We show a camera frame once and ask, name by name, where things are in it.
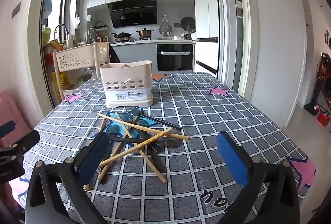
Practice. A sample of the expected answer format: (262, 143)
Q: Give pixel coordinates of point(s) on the patterned wooden chopstick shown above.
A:
(129, 128)
(144, 143)

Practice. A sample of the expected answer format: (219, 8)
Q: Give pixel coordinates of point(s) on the black range hood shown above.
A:
(134, 13)

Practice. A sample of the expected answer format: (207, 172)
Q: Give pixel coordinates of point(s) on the plain wooden chopstick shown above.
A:
(103, 172)
(155, 167)
(103, 124)
(144, 128)

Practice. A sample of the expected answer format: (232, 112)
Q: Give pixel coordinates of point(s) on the beige perforated trolley rack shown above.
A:
(75, 58)

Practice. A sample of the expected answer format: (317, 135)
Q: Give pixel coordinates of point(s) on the grey wall switch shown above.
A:
(16, 10)

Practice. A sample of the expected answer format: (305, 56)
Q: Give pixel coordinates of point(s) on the copper cooking pot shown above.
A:
(144, 32)

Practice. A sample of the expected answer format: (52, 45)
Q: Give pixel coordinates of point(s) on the black hanging bag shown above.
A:
(113, 54)

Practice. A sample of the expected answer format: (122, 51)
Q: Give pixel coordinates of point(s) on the yellow-green plastic basket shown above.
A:
(47, 36)

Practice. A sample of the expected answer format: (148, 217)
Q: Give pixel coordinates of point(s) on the blue hanging cloth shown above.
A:
(47, 1)

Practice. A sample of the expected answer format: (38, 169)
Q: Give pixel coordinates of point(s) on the black kitchen faucet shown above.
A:
(62, 27)

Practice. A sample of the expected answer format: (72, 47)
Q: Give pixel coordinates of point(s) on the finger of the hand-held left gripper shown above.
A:
(7, 129)
(29, 141)

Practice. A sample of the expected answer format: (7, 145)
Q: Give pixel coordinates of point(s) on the glass kettle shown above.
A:
(92, 36)

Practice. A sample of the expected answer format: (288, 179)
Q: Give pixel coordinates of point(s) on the white refrigerator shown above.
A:
(206, 20)

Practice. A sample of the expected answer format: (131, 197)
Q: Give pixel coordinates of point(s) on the black built-in oven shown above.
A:
(175, 57)

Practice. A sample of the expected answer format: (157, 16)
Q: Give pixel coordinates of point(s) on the beige plastic utensil holder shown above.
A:
(126, 84)

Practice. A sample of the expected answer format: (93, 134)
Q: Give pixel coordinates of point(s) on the pink plastic stool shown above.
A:
(13, 110)

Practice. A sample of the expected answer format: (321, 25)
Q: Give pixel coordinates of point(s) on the black floor box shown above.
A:
(312, 109)

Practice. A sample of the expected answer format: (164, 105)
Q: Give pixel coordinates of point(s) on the grey checked star tablecloth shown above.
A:
(206, 115)

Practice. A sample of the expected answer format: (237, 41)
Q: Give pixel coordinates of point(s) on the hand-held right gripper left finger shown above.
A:
(94, 159)

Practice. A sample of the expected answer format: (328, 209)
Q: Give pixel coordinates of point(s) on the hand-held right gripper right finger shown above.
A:
(232, 159)

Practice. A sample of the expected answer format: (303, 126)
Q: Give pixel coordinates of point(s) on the round metal trivet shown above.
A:
(165, 30)

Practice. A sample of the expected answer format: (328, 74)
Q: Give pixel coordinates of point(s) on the red box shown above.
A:
(323, 119)

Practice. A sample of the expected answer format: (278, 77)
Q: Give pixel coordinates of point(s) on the black wok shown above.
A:
(122, 36)

